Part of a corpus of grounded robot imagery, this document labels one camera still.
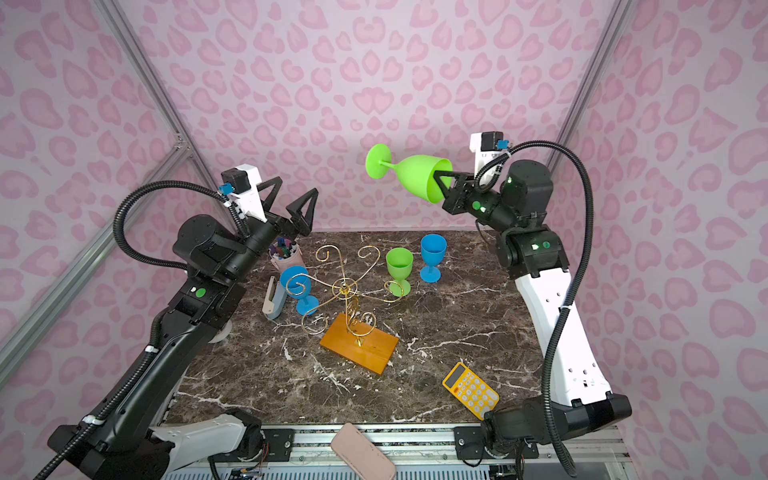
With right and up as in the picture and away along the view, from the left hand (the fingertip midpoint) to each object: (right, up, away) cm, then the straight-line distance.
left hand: (298, 184), depth 56 cm
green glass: (+19, -15, +39) cm, 46 cm away
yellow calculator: (+39, -50, +24) cm, 68 cm away
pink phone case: (+10, -60, +13) cm, 62 cm away
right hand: (+25, +2, +2) cm, 26 cm away
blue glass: (+30, -11, +39) cm, 51 cm away
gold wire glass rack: (+7, -20, +10) cm, 24 cm away
